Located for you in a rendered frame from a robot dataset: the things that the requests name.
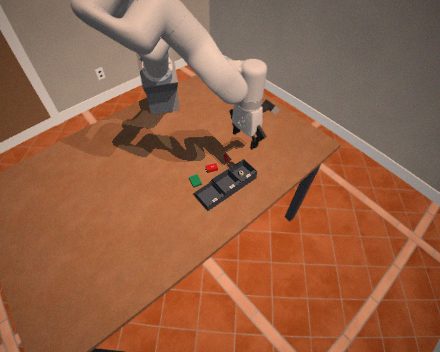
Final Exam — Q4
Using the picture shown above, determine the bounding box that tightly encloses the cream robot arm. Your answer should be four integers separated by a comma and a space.
71, 0, 279, 114

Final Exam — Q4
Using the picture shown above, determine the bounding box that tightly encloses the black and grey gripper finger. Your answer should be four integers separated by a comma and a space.
250, 125, 267, 150
229, 109, 240, 135

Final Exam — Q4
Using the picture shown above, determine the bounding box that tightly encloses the small green block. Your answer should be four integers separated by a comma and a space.
189, 174, 202, 188

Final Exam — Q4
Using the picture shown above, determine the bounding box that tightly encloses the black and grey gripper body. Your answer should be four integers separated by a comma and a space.
232, 104, 263, 137

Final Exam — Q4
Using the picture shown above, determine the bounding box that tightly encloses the dark grey three-compartment bin rack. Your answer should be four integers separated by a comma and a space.
196, 159, 258, 211

